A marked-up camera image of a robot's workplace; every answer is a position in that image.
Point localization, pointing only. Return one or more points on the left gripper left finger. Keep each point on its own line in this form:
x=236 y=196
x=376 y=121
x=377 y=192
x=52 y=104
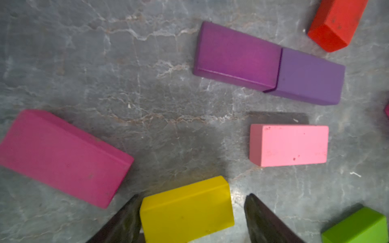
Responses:
x=124 y=226

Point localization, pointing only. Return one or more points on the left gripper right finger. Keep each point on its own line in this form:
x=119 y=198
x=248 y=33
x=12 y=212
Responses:
x=264 y=226

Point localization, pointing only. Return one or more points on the yellow block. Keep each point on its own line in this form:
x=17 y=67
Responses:
x=187 y=213

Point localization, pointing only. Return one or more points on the light pink block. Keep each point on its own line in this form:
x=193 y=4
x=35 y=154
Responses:
x=274 y=145

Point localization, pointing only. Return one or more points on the green block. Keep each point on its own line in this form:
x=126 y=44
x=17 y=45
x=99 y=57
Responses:
x=364 y=226

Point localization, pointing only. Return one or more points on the magenta block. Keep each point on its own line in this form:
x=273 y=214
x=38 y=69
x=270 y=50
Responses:
x=387 y=111
x=48 y=149

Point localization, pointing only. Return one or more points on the violet purple block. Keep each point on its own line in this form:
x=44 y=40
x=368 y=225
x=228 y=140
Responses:
x=308 y=78

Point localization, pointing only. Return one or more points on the dark purple block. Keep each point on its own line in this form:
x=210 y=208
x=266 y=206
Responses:
x=236 y=58

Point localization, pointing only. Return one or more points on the red block near toaster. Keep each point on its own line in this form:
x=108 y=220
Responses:
x=335 y=23

